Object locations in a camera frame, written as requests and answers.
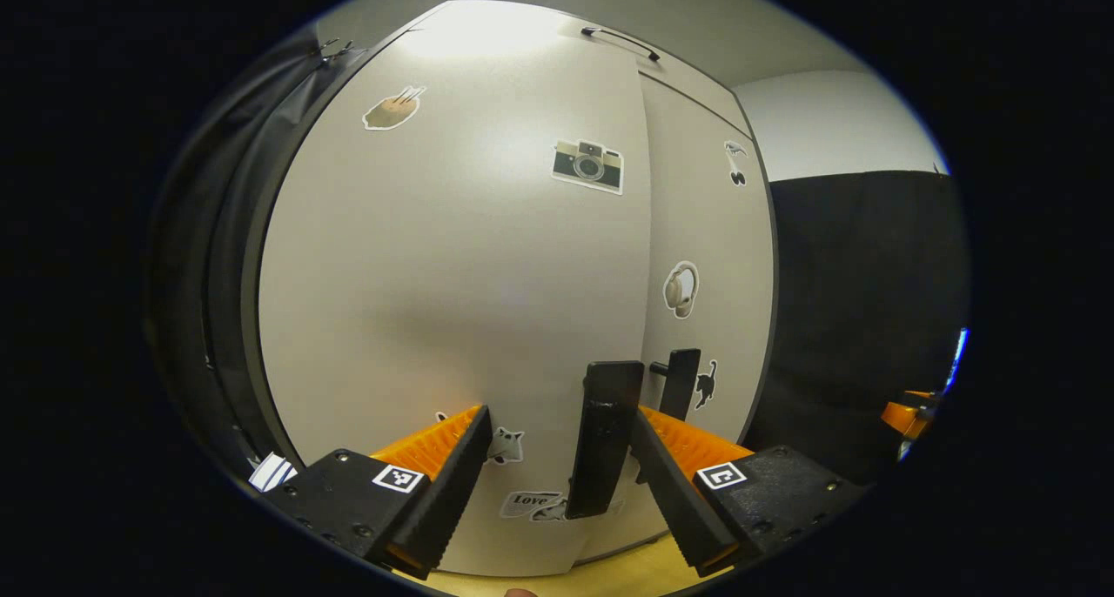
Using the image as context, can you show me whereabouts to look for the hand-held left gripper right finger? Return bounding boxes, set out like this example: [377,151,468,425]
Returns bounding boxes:
[628,406,867,579]

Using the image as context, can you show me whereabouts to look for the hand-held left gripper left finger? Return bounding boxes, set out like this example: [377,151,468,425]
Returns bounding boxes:
[261,404,493,580]

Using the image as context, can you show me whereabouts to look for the white cabinet door camera sticker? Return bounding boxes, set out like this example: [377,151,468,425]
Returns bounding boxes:
[257,0,654,578]

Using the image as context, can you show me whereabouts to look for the white cabinet dark interior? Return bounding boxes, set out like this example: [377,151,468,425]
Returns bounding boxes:
[205,0,780,572]

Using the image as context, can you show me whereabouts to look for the black backdrop cloth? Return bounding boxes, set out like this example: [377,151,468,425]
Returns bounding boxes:
[744,171,973,486]
[144,27,349,493]

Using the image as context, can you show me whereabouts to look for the white striped paper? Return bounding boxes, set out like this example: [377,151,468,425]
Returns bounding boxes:
[248,452,299,493]

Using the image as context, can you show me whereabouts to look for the black door handle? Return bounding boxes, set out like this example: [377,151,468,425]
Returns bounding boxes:
[566,360,646,520]
[648,348,702,422]

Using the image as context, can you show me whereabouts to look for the black drawer handle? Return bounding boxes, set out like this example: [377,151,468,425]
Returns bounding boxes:
[580,26,661,63]

